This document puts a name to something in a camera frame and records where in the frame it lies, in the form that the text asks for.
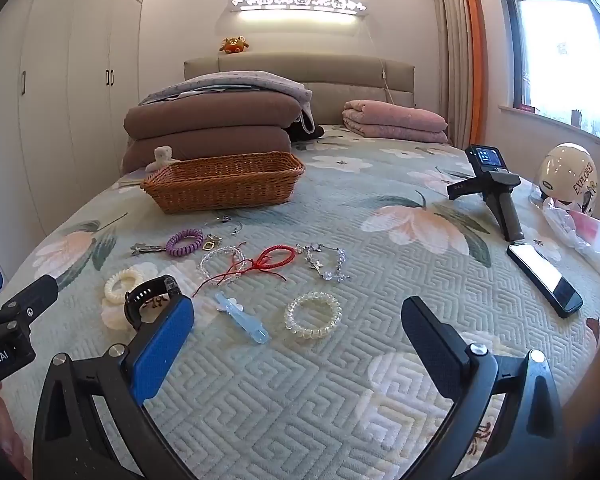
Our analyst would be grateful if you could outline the red string bracelet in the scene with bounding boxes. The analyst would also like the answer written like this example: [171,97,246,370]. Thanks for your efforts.
[192,245,297,297]

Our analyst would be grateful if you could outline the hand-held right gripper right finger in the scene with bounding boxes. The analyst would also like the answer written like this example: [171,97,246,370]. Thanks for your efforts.
[401,296,576,480]

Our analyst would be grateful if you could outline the folded lilac grey blanket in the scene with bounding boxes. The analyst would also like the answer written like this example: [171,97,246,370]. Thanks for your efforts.
[145,71,313,111]

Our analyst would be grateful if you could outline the stack of brown pillows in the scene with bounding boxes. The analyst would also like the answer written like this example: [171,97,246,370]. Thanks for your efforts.
[124,92,301,142]

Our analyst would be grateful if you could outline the silver bangle with bead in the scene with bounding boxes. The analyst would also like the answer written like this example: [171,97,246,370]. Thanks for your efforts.
[205,216,243,236]

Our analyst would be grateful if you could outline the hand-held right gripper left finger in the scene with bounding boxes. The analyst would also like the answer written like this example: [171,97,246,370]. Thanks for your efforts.
[32,292,196,480]

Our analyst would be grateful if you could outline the black wrist watch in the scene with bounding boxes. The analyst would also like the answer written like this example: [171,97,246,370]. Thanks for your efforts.
[124,275,183,332]

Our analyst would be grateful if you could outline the small white plush toy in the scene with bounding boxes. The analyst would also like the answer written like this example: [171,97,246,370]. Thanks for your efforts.
[145,146,181,173]

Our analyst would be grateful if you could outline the white window sill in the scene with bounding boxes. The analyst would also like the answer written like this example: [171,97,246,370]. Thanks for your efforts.
[499,105,600,171]

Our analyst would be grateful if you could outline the beige upholstered headboard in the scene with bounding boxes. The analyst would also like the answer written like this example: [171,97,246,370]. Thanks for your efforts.
[184,52,415,126]

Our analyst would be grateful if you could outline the cream helmet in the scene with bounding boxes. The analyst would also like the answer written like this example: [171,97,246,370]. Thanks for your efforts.
[532,143,598,217]

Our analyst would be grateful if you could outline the black handheld camera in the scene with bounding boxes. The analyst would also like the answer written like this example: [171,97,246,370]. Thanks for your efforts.
[447,144,522,242]

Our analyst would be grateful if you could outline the white lamp cable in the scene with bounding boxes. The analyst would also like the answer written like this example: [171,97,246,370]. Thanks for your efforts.
[364,25,394,107]

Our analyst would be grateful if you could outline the orange plush toy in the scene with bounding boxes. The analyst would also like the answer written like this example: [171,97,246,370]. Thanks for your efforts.
[219,36,250,55]

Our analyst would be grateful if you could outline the white wardrobe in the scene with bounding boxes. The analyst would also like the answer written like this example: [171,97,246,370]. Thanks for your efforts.
[0,0,151,271]

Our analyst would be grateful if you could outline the brown wicker basket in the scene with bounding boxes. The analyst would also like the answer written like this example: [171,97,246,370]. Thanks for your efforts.
[140,151,306,215]

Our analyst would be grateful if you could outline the clear spiral hair tie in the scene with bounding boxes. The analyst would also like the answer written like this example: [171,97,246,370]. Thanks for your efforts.
[284,292,342,341]

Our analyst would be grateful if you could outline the person's left hand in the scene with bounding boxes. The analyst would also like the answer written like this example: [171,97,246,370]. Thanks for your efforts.
[0,382,33,478]

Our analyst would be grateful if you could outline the clear plastic bag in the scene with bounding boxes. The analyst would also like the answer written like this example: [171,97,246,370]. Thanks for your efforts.
[542,197,600,271]

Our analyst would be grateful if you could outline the beige curtain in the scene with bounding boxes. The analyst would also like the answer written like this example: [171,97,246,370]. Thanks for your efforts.
[427,0,473,147]

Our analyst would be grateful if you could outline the brown stacked pillows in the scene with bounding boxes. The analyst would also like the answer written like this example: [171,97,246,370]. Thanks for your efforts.
[121,127,293,173]

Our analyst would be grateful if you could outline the black smartphone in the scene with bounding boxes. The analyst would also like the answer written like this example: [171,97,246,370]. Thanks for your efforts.
[506,242,584,319]

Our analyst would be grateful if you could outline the light blue hair clip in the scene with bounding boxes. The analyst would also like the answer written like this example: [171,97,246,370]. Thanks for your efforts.
[215,292,270,345]

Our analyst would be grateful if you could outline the lit wall lamp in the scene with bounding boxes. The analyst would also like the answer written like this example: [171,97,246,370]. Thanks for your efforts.
[222,0,368,38]

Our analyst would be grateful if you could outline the dark framed window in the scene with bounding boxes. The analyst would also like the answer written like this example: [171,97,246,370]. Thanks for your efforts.
[497,0,600,143]

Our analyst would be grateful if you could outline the dark rolled cloth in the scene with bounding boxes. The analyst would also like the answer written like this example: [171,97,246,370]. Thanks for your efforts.
[285,119,326,142]

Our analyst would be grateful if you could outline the silver charm bracelet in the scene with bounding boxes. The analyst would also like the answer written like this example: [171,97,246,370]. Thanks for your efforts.
[296,242,352,283]

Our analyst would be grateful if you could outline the folded pink blanket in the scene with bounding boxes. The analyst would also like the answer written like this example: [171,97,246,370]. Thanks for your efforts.
[342,100,451,145]

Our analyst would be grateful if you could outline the orange curtain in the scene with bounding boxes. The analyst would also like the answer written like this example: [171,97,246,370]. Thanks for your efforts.
[455,0,488,149]

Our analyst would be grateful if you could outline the white flower hair clip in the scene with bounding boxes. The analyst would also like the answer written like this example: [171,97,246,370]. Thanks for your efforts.
[101,300,137,331]

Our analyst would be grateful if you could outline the clear crystal bead bracelet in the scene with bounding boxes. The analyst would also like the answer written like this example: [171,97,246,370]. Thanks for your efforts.
[198,242,248,278]

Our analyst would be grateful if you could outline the purple spiral hair tie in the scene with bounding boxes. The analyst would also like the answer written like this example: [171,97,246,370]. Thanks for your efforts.
[165,229,204,257]

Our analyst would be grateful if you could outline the white spiral hair tie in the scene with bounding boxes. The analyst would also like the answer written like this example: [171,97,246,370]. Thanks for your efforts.
[104,269,146,304]

